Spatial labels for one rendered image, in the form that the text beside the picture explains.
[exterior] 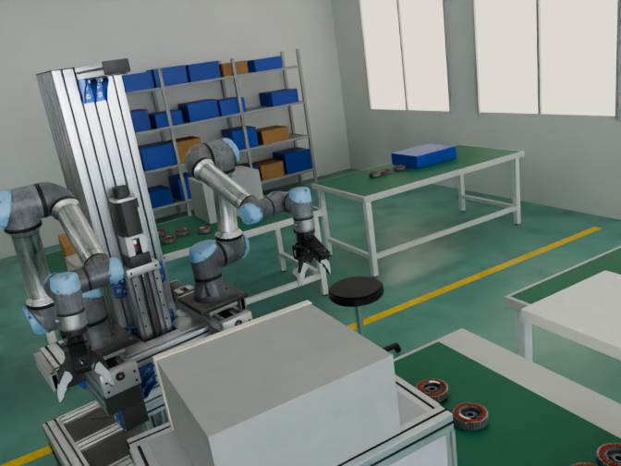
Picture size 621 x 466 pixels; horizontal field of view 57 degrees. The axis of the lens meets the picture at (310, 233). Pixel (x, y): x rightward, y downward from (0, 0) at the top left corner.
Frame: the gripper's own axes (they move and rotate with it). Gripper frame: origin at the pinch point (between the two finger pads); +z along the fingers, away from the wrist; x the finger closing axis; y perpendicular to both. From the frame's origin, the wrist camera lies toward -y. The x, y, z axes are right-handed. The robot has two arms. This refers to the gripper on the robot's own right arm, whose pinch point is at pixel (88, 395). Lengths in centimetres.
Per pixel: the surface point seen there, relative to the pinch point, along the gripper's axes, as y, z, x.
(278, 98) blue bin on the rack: 582, -97, -356
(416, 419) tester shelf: -67, 1, -64
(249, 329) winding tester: -35, -20, -38
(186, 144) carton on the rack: 588, -48, -215
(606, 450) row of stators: -74, 30, -125
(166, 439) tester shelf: -33.6, 2.7, -13.4
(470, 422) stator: -41, 29, -105
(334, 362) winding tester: -64, -18, -46
